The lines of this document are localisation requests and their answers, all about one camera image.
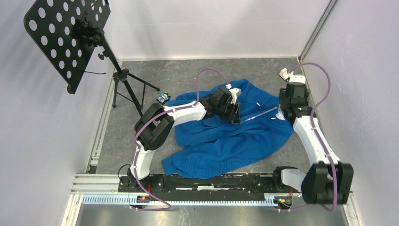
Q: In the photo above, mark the small blue toy robot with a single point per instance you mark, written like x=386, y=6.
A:
x=163, y=98

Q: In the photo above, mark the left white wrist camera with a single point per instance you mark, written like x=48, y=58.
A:
x=235, y=93

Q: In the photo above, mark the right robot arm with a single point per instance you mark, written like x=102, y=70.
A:
x=328, y=180

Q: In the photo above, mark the blue zip-up jacket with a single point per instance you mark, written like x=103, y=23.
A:
x=212, y=147

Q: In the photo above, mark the black perforated music stand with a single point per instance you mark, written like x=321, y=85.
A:
x=67, y=32

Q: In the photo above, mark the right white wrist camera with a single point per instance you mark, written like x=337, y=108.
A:
x=296, y=79

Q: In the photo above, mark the white blue toy block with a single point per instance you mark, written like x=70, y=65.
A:
x=285, y=74

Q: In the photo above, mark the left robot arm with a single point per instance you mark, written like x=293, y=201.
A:
x=156, y=123

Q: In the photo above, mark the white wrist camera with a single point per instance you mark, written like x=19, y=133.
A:
x=296, y=79
x=235, y=93

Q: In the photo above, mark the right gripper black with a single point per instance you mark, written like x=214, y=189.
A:
x=282, y=100

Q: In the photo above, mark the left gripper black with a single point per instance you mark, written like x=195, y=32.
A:
x=233, y=116

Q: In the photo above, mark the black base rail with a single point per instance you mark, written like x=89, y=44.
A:
x=231, y=186

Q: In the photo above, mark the white toothed cable tray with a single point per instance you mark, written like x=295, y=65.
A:
x=143, y=200

